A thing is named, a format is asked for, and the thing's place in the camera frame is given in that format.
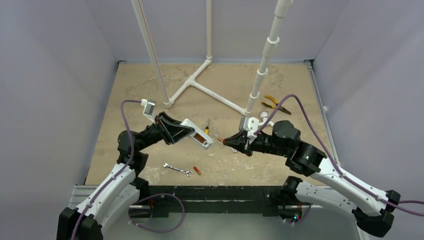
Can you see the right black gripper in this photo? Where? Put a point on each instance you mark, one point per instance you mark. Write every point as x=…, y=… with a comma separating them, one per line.
x=248, y=143

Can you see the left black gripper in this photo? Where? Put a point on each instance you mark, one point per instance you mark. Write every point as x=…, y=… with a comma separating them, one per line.
x=169, y=130

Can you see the white remote control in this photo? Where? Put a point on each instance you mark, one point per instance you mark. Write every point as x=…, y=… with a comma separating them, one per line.
x=199, y=136

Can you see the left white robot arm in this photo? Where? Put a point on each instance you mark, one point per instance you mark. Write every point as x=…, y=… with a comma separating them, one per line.
x=91, y=219

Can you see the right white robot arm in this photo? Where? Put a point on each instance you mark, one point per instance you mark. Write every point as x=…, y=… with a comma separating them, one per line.
x=371, y=208

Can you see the white plastic faucet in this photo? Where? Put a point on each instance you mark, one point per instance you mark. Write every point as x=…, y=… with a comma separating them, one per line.
x=264, y=116

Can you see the silver open-end wrench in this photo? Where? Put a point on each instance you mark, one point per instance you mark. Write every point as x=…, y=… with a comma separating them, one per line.
x=188, y=173

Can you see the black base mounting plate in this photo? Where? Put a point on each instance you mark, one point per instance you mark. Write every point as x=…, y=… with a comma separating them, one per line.
x=159, y=201

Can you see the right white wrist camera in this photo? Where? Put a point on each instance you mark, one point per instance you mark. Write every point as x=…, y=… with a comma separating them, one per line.
x=249, y=125

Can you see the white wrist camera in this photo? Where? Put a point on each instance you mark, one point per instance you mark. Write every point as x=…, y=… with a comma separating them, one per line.
x=249, y=125
x=149, y=109

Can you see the yellow handled screwdriver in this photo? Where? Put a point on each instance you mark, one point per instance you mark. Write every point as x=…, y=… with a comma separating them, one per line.
x=207, y=127

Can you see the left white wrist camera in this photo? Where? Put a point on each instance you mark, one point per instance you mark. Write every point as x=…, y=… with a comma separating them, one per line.
x=149, y=109

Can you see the yellow handled pliers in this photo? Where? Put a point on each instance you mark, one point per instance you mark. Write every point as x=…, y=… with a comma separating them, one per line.
x=274, y=105

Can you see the aluminium rail frame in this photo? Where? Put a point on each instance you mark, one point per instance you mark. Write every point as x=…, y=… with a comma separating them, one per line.
x=219, y=166

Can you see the white PVC pipe frame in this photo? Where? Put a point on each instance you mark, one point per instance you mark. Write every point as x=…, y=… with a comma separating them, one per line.
x=280, y=12

